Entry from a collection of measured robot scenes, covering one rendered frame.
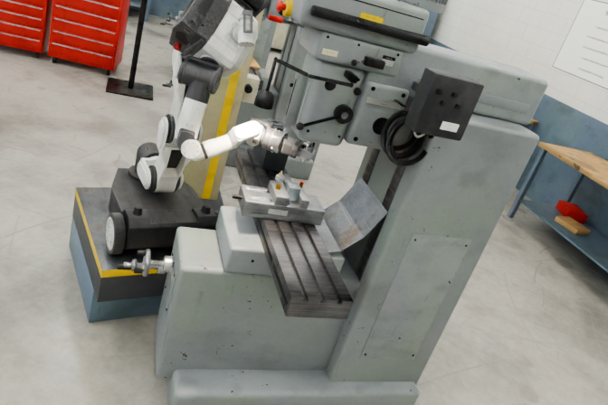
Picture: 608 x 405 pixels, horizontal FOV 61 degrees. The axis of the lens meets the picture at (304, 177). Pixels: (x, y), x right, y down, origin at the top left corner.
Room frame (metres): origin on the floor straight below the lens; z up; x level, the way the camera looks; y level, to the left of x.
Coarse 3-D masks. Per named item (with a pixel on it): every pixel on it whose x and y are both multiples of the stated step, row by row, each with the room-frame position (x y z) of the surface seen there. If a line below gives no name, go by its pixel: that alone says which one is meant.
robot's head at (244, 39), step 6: (240, 18) 2.04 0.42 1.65; (246, 18) 2.04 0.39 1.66; (252, 18) 2.05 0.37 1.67; (240, 24) 2.04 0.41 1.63; (246, 24) 2.02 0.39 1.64; (252, 24) 2.05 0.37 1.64; (234, 30) 2.07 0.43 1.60; (240, 30) 2.03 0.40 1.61; (252, 30) 2.03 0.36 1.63; (234, 36) 2.06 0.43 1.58; (240, 36) 2.00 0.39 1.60; (246, 36) 2.00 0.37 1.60; (252, 36) 2.01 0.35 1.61; (240, 42) 2.00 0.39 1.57; (246, 42) 2.00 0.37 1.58; (252, 42) 2.00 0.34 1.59
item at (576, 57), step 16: (592, 0) 6.71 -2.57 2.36; (576, 16) 6.81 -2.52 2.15; (592, 16) 6.61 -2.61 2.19; (576, 32) 6.71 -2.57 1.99; (592, 32) 6.51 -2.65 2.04; (576, 48) 6.61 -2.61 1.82; (592, 48) 6.41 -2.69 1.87; (560, 64) 6.72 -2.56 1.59; (576, 64) 6.50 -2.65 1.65; (592, 64) 6.31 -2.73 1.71; (592, 80) 6.21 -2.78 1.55
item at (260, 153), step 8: (272, 120) 2.57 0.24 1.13; (280, 128) 2.48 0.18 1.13; (288, 136) 2.45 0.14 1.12; (256, 152) 2.52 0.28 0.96; (264, 152) 2.40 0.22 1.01; (272, 152) 2.40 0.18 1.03; (280, 152) 2.42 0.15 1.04; (264, 160) 2.39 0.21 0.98; (272, 160) 2.40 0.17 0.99; (280, 160) 2.42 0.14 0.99; (264, 168) 2.39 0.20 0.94; (272, 168) 2.41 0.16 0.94; (280, 168) 2.43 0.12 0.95
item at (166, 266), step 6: (138, 252) 1.76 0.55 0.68; (144, 252) 1.77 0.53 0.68; (150, 252) 1.78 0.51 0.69; (144, 258) 1.82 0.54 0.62; (150, 258) 1.76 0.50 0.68; (168, 258) 1.81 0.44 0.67; (144, 264) 1.77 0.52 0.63; (150, 264) 1.78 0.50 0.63; (156, 264) 1.79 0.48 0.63; (162, 264) 1.80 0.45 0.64; (168, 264) 1.79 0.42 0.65; (174, 264) 1.82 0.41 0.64; (138, 270) 1.77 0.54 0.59; (144, 270) 1.73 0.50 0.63; (162, 270) 1.80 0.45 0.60; (168, 270) 1.79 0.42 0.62; (144, 276) 1.74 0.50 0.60
